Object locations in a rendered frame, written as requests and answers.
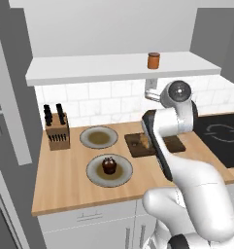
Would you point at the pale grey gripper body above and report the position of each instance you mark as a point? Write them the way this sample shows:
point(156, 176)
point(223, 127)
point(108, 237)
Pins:
point(151, 87)

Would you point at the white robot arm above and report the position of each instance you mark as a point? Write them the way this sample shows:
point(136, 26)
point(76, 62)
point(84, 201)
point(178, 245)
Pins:
point(193, 181)

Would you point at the orange jam jar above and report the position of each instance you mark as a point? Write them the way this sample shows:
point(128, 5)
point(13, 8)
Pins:
point(153, 61)

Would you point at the white open cabinet shelf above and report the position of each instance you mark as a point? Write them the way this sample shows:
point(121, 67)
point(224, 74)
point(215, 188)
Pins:
point(115, 68)

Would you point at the golden brown croissant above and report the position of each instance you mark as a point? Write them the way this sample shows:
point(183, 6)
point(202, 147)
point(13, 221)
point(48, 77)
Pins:
point(143, 140)

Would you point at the dark brown cutting board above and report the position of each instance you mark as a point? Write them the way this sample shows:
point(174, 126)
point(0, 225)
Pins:
point(136, 149)

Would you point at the grey plate with brown centre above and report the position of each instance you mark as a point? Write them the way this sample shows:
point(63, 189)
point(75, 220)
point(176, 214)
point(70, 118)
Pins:
point(95, 173)
point(99, 137)

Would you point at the black hob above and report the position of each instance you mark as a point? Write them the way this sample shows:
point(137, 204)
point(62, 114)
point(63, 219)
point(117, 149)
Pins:
point(218, 136)

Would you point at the brown chocolate cupcake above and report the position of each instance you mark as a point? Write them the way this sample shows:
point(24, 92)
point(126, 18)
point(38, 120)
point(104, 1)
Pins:
point(109, 166)

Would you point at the wooden knife block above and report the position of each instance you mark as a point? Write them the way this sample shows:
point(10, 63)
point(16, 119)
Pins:
point(58, 136)

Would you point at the grey fridge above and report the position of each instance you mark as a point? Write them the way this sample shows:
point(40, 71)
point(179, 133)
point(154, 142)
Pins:
point(8, 97)

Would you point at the white cupboard door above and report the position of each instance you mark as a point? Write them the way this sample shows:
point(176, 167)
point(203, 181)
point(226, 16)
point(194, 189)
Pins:
point(89, 238)
point(147, 231)

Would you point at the white drawer front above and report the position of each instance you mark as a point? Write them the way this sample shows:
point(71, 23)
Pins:
point(89, 219)

